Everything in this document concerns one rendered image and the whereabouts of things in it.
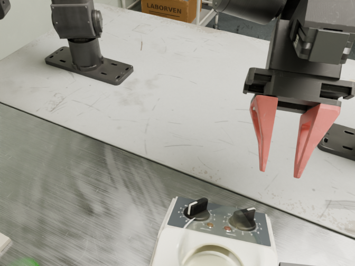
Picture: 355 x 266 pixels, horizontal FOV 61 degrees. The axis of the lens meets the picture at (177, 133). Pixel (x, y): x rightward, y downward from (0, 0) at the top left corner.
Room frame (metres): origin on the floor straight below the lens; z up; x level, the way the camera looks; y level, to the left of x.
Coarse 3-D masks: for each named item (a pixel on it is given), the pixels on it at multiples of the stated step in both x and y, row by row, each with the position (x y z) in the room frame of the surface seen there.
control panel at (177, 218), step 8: (176, 200) 0.22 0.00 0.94; (184, 200) 0.22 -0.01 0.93; (192, 200) 0.22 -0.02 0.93; (176, 208) 0.20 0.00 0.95; (184, 208) 0.20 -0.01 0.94; (208, 208) 0.21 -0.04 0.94; (176, 216) 0.18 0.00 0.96; (184, 216) 0.19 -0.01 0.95; (256, 216) 0.20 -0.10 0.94; (264, 216) 0.20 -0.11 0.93; (168, 224) 0.17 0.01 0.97; (176, 224) 0.17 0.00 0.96; (184, 224) 0.17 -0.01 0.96; (256, 224) 0.18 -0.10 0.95; (264, 224) 0.18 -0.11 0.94; (256, 232) 0.17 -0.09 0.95; (264, 232) 0.17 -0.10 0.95; (264, 240) 0.15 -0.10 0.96
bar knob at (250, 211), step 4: (248, 208) 0.19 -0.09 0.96; (252, 208) 0.19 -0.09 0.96; (244, 212) 0.19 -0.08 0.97; (248, 212) 0.19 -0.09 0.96; (252, 212) 0.19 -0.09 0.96; (248, 216) 0.19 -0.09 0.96; (252, 216) 0.19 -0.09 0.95; (248, 220) 0.18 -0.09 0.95; (252, 220) 0.19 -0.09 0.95; (252, 224) 0.18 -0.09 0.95
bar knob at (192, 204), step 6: (204, 198) 0.21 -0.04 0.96; (192, 204) 0.19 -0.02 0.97; (198, 204) 0.20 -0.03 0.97; (204, 204) 0.20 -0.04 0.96; (186, 210) 0.20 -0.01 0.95; (192, 210) 0.19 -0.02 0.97; (198, 210) 0.19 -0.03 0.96; (204, 210) 0.20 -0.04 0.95; (186, 216) 0.19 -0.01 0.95; (192, 216) 0.18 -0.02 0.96
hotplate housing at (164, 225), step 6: (174, 198) 0.23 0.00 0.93; (174, 204) 0.21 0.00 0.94; (168, 210) 0.20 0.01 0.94; (168, 216) 0.18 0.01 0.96; (162, 228) 0.17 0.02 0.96; (180, 228) 0.16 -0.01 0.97; (270, 228) 0.18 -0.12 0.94; (270, 234) 0.17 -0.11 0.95; (156, 240) 0.15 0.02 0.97; (270, 240) 0.16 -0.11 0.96; (270, 246) 0.15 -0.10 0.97; (276, 252) 0.14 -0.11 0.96; (150, 264) 0.12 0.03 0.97
